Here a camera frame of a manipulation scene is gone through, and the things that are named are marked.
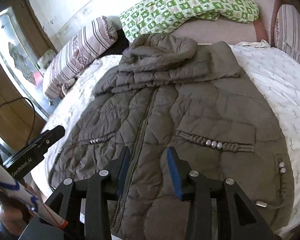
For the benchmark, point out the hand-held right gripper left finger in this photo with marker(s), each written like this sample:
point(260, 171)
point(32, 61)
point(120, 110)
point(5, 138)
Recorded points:
point(123, 166)

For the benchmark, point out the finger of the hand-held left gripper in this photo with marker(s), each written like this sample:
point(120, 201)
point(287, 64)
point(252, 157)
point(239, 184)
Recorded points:
point(53, 134)

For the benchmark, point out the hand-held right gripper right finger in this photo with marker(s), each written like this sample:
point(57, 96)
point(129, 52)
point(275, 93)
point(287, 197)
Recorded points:
point(173, 172)

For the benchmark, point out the grey-brown quilted jacket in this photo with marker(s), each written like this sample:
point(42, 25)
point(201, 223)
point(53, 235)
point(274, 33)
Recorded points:
point(202, 105)

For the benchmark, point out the white rod with blue print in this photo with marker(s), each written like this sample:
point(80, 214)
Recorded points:
point(20, 190)

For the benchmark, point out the wooden cabinet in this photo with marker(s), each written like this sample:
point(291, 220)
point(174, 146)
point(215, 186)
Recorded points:
point(5, 100)

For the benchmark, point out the pale green patterned cloth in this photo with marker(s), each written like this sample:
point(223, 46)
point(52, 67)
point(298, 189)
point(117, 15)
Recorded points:
point(46, 57)

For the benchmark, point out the striped floral pillow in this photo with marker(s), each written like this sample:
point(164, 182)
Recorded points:
point(290, 30)
point(77, 52)

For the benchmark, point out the dark cloth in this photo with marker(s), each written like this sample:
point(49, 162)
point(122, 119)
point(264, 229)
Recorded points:
point(120, 42)

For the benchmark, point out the white leaf-print bedsheet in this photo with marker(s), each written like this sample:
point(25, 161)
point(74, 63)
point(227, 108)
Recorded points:
point(277, 80)

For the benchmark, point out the green checked quilt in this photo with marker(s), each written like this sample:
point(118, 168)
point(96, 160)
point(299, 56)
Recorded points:
point(180, 5)

